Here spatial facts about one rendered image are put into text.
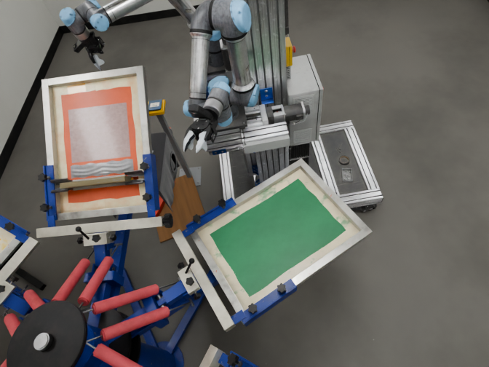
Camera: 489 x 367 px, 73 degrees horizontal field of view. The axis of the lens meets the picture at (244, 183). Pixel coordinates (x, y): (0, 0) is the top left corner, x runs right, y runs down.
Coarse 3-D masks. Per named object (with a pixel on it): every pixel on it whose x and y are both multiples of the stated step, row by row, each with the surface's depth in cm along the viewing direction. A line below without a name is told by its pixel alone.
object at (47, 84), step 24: (96, 72) 180; (120, 72) 178; (144, 72) 179; (48, 96) 182; (144, 96) 177; (48, 120) 181; (144, 120) 176; (48, 144) 181; (144, 144) 175; (72, 216) 178; (96, 216) 176
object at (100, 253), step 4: (100, 232) 170; (96, 248) 170; (100, 248) 170; (104, 248) 170; (96, 252) 170; (100, 252) 170; (104, 252) 170; (108, 252) 173; (96, 256) 170; (100, 256) 170; (104, 256) 170; (96, 260) 170; (100, 260) 170; (96, 264) 170
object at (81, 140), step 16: (64, 96) 185; (80, 96) 184; (64, 112) 184; (80, 112) 183; (96, 112) 182; (64, 128) 184; (80, 128) 183; (96, 128) 182; (64, 144) 183; (80, 144) 182; (96, 144) 182; (80, 160) 182; (96, 160) 181; (96, 176) 181; (80, 192) 181; (96, 192) 180
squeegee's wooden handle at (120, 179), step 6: (90, 180) 170; (96, 180) 170; (102, 180) 169; (108, 180) 169; (114, 180) 169; (120, 180) 169; (126, 180) 169; (60, 186) 171; (66, 186) 171; (72, 186) 171; (78, 186) 171; (84, 186) 177
